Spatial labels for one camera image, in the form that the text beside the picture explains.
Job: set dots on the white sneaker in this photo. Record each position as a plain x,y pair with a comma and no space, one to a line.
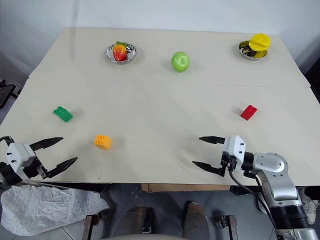
310,203

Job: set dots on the black metal stand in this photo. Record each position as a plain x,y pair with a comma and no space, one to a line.
6,92

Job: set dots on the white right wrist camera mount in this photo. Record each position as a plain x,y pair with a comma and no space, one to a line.
235,147

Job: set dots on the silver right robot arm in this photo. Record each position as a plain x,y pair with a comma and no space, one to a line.
277,180

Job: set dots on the red toy brick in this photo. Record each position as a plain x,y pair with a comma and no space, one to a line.
248,113

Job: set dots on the brown cardboard piece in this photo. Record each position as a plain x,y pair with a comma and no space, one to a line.
185,187

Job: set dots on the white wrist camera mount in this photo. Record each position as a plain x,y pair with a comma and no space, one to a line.
18,154
235,147

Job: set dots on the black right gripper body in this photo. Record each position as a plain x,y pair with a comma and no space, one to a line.
228,162

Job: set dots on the green toy apple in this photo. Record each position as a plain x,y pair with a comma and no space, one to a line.
180,62

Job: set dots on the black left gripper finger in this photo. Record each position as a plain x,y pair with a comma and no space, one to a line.
46,143
62,165

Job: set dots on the orange toy brick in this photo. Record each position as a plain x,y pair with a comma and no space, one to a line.
103,142

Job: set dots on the red toy strawberry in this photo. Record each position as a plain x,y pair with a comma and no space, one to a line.
119,53

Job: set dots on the rusty metal table leg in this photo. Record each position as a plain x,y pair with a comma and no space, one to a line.
92,225
228,226

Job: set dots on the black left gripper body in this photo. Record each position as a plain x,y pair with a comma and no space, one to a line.
31,168

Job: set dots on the green toy brick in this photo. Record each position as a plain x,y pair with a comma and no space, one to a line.
63,114

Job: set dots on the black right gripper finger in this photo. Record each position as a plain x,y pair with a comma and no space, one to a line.
213,140
207,167

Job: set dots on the yellow toy pumpkin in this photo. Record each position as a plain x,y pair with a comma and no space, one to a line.
260,42

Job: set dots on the silver metal bowl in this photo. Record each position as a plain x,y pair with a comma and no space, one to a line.
132,53
246,52

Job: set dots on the white crumpled plastic bag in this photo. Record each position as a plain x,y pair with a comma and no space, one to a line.
45,207

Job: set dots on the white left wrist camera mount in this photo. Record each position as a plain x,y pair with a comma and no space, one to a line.
18,154

